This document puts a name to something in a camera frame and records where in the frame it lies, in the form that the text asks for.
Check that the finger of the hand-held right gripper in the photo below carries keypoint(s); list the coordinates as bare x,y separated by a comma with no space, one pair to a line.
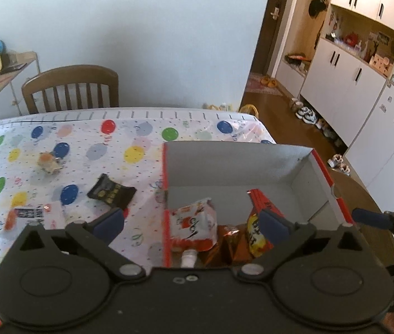
370,217

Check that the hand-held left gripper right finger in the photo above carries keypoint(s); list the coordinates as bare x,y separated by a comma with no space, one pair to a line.
273,225

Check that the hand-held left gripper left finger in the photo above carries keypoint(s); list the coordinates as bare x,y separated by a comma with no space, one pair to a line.
110,220

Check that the yellow snack packet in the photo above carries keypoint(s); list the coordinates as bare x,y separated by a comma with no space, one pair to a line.
257,231

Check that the black snack packet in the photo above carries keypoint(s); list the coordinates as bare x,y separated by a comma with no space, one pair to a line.
111,192

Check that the red long snack packet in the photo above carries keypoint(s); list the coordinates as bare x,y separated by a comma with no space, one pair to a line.
261,200

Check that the orange foil packet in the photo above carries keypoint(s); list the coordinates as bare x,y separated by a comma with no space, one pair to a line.
233,245

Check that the red cardboard box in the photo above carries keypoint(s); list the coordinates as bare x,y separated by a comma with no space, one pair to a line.
238,170

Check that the white snack packet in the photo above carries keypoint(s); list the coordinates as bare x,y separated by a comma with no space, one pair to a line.
40,214

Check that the red white drink pouch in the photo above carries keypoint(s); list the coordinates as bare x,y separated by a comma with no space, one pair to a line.
191,222

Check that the pair of beige shoes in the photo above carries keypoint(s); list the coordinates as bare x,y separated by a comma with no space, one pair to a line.
339,164

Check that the balloon print tablecloth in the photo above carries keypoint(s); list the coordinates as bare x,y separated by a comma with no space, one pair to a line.
89,139

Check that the pair of white sneakers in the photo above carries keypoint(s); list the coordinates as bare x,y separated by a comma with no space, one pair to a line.
306,115

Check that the yellow bag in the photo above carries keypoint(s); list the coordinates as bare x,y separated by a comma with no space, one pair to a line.
247,108

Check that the patterned door mat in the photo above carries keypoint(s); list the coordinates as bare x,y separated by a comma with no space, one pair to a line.
259,87

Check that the pair of orange slippers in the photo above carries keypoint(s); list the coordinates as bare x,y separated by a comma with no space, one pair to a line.
268,81

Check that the wooden slat-back chair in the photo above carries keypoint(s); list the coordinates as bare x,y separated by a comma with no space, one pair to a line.
70,76

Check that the wooden toy house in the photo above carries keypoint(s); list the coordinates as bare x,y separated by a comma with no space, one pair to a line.
381,65

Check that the wooden side table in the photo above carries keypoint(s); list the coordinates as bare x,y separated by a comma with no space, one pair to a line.
5,76

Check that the red ornament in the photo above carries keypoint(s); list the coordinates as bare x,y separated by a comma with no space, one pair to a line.
351,38

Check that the brown door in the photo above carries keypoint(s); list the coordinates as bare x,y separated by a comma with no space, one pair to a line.
270,34

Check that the black hanging bag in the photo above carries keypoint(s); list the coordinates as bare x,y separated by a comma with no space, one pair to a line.
318,5

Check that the white wall cabinet unit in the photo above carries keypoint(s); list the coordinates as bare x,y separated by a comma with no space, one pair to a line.
349,87

